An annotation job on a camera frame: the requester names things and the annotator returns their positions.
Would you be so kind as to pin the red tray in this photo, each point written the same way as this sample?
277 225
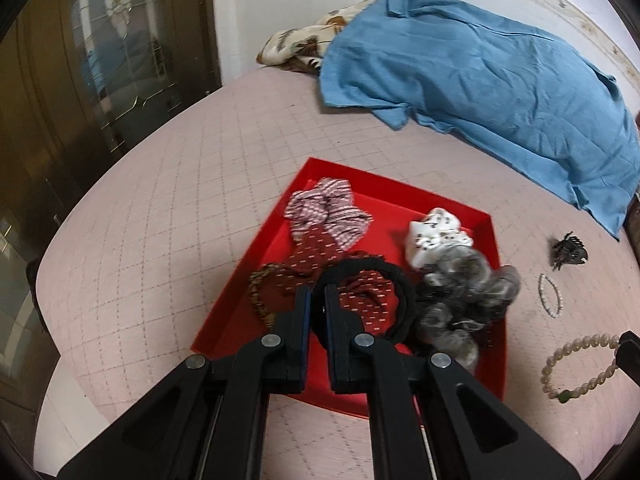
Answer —
240 310

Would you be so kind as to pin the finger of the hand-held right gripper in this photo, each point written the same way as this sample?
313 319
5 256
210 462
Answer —
631 352

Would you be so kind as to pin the plaid fabric scrunchie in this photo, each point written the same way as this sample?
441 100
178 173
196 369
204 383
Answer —
330 210

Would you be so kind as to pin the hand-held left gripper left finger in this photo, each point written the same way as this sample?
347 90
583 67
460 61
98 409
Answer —
304 325

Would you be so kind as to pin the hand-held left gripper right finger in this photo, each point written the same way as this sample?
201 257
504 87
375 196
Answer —
331 325

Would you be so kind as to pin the white dotted scrunchie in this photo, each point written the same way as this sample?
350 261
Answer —
435 237

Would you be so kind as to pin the grey organza scrunchie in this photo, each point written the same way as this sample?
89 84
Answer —
465 285

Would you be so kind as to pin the floral pillow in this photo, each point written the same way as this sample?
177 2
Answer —
300 45

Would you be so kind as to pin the leopard print scrunchie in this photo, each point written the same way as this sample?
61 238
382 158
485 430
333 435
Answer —
257 295

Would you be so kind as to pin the red polka dot scrunchie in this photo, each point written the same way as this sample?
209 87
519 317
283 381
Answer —
320 250

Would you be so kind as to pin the blue shirt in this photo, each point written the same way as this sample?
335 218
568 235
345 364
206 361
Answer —
475 95

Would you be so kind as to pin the black hair claw clip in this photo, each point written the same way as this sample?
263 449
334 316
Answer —
569 252

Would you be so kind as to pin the wooden cabinet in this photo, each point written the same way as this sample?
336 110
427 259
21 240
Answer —
75 85

